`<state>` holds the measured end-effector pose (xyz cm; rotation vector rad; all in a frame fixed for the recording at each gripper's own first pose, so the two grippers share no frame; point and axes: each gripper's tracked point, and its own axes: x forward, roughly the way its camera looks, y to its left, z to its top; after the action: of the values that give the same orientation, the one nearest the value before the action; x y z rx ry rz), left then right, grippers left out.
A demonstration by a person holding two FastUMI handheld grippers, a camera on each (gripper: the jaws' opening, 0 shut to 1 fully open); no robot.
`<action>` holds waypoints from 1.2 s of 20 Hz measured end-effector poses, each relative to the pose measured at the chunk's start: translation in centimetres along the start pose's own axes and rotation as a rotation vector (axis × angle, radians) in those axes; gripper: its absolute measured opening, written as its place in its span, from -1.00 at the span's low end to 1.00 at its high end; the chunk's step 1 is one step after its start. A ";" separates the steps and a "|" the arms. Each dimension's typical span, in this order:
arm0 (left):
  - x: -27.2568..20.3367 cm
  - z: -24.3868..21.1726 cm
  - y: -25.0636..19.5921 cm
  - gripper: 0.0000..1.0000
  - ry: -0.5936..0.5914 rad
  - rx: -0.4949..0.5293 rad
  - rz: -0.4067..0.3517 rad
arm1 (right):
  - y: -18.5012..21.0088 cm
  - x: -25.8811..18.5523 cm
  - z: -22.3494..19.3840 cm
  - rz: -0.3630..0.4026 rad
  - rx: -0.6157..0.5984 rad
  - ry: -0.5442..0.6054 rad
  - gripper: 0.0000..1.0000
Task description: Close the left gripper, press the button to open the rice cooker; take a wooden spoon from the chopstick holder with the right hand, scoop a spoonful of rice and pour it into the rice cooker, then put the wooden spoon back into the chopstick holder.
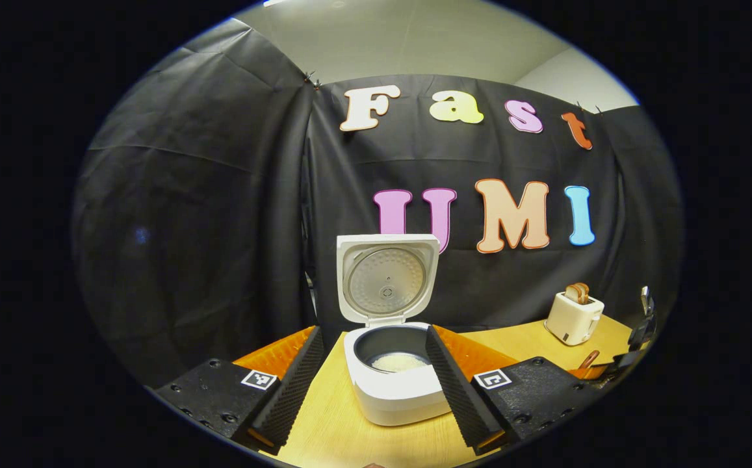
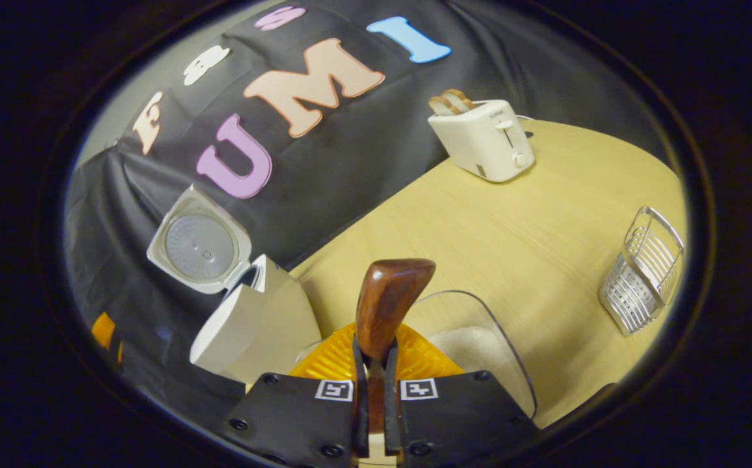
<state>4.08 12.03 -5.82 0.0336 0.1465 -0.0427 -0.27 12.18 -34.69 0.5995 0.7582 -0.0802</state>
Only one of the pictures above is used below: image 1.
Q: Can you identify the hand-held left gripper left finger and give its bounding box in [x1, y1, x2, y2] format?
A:
[155, 325, 326, 456]

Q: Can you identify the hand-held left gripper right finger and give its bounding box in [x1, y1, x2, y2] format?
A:
[425, 325, 604, 456]

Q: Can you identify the white rice cooker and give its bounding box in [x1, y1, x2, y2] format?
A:
[336, 234, 454, 427]

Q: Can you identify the white rice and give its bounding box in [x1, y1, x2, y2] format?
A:
[369, 352, 430, 373]

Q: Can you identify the white toaster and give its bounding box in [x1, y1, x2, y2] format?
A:
[544, 291, 606, 346]

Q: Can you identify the black backdrop cloth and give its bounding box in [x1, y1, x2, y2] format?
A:
[70, 16, 685, 384]

